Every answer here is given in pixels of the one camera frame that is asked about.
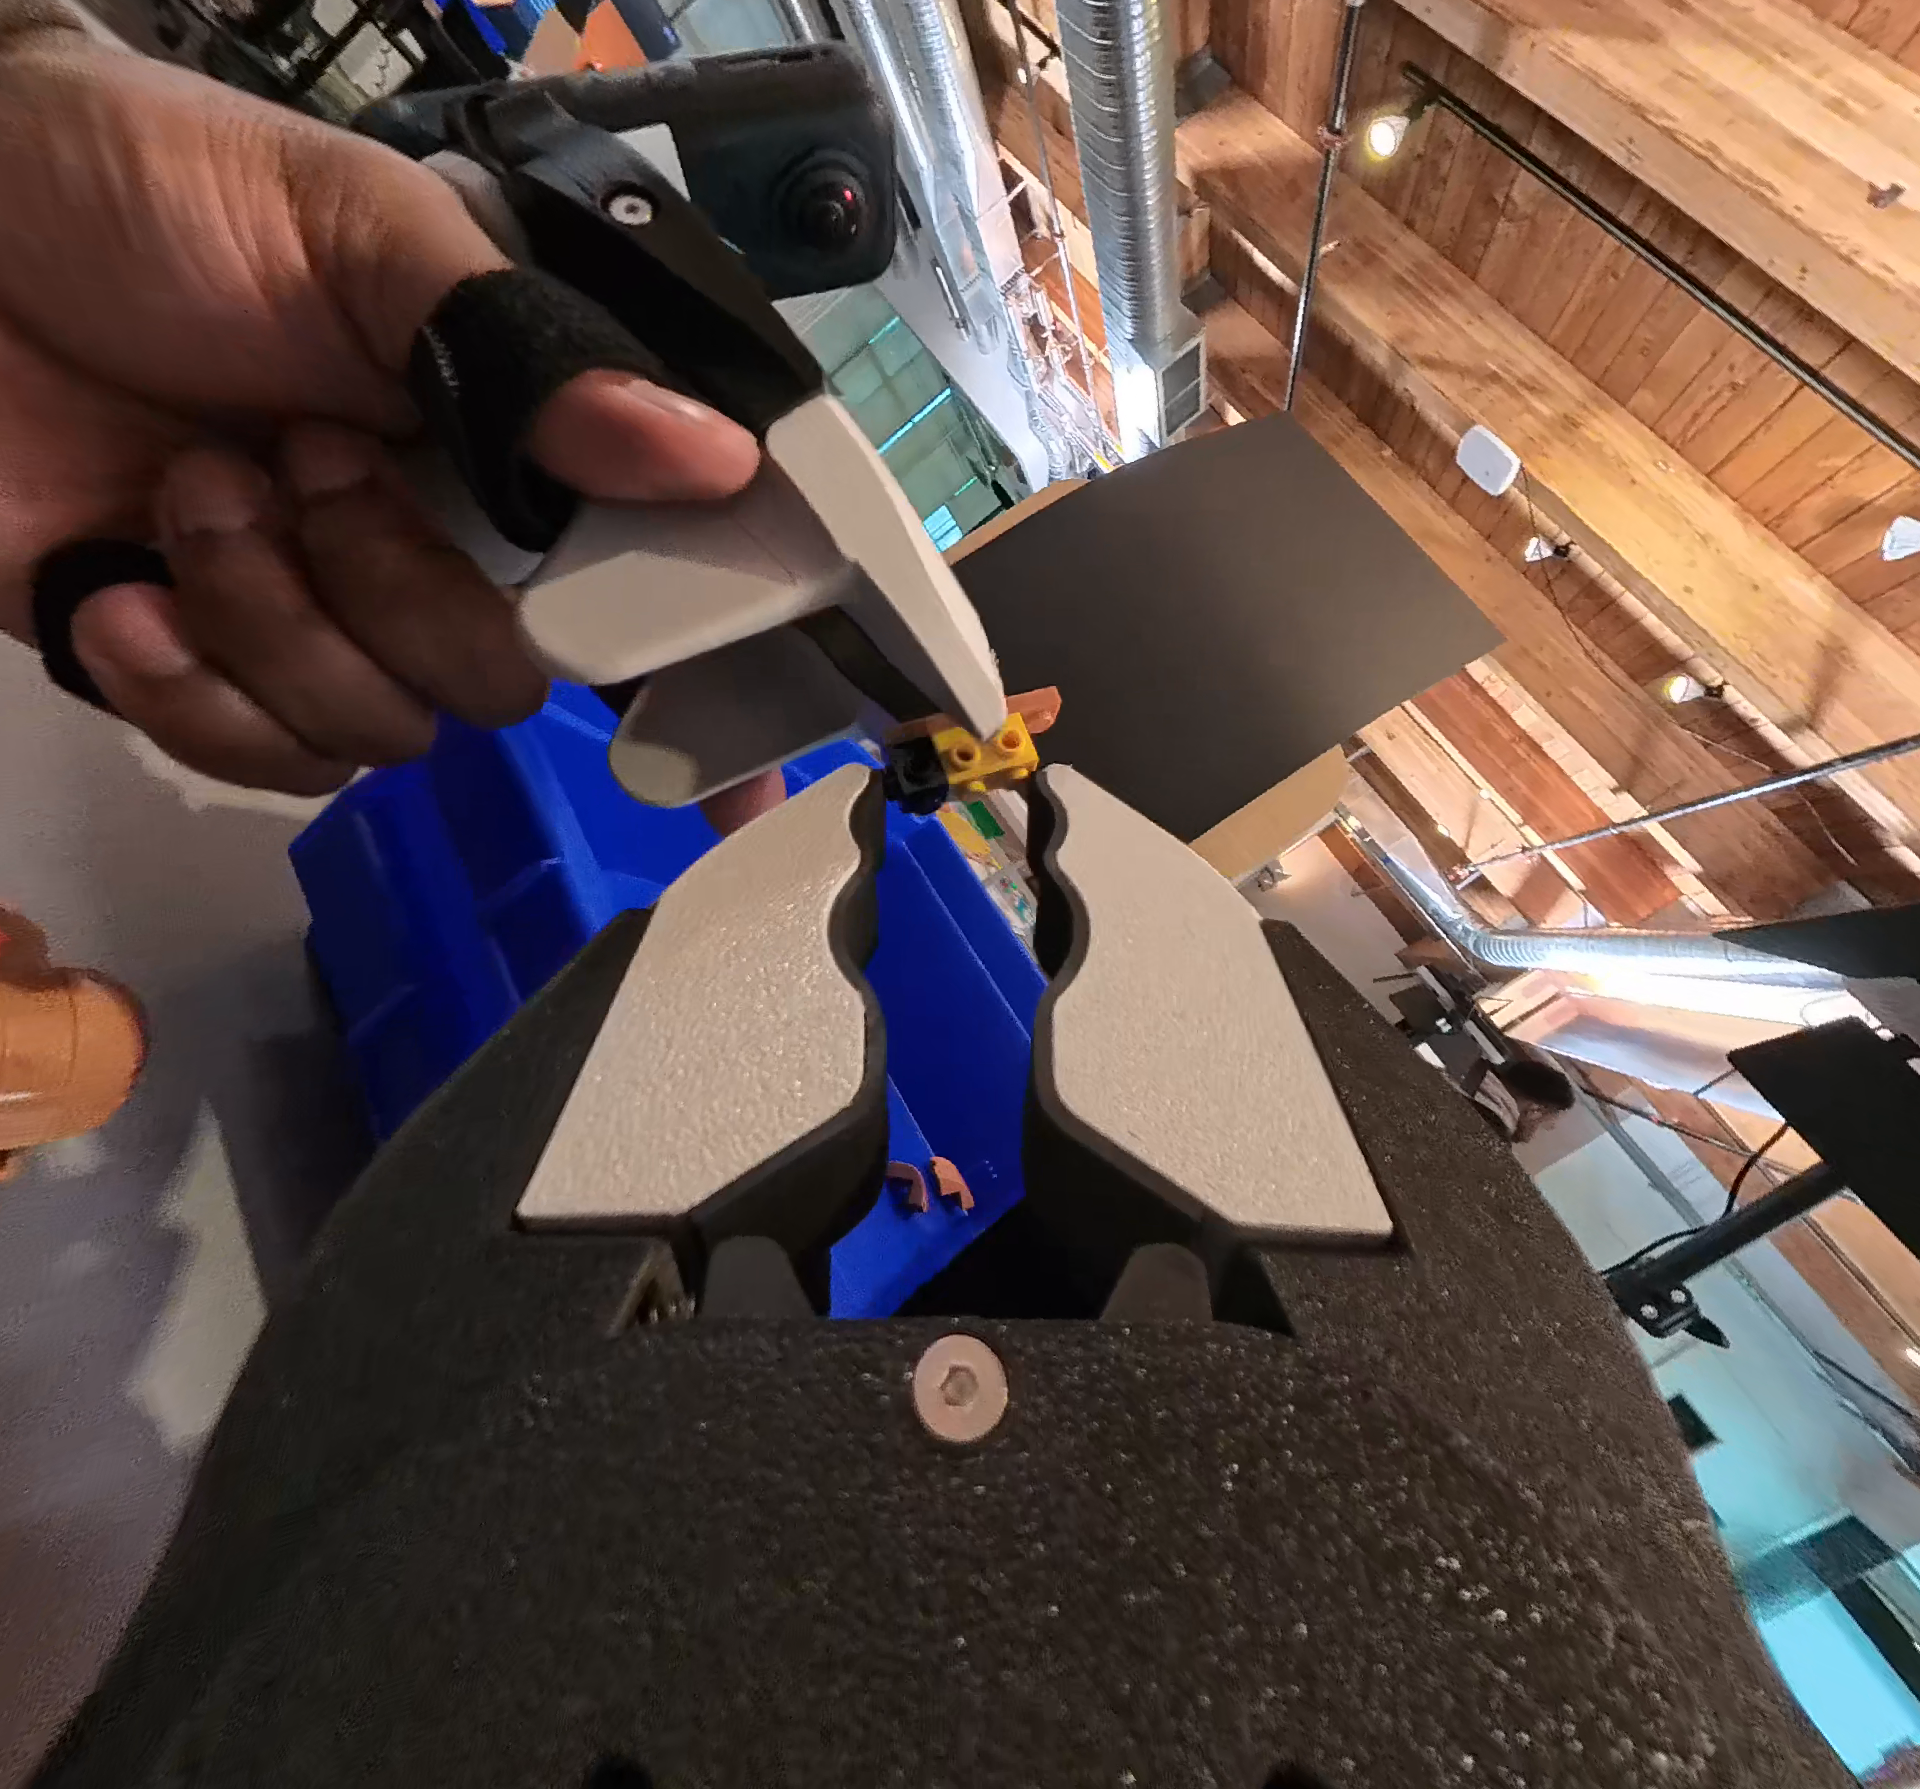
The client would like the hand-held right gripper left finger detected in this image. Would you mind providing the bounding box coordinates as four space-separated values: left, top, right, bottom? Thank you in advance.
512 764 889 1236

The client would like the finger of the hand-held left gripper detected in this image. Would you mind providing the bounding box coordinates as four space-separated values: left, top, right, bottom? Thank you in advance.
765 392 1010 750

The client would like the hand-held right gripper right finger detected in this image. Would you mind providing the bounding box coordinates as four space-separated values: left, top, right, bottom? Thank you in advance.
1032 764 1395 1251

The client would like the yellow toy brick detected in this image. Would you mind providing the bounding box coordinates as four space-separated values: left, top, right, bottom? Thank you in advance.
944 715 1039 795

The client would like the blue plastic bin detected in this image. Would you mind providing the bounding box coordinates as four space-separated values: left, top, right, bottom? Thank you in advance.
288 678 1048 1322

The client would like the colourful toy brick model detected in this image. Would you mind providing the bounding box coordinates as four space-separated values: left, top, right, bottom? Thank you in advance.
0 904 151 1189

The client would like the person's left hand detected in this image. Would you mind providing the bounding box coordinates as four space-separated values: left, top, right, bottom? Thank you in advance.
0 20 765 792

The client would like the black board with plywood rim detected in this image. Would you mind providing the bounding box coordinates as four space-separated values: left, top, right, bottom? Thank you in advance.
942 412 1506 891

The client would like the black light stand pole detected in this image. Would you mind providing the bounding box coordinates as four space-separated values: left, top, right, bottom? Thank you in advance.
1602 1168 1845 1350

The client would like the studio light panel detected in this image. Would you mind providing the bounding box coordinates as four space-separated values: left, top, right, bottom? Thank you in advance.
1725 904 1920 1221

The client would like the slim silver duct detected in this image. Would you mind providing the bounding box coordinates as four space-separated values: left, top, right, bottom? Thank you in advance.
716 0 1036 367

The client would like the silver ventilation duct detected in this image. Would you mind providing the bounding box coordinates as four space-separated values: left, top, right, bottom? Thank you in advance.
1335 798 1867 1009

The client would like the ribbed silver duct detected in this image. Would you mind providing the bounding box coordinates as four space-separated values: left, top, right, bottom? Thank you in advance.
1033 0 1207 430

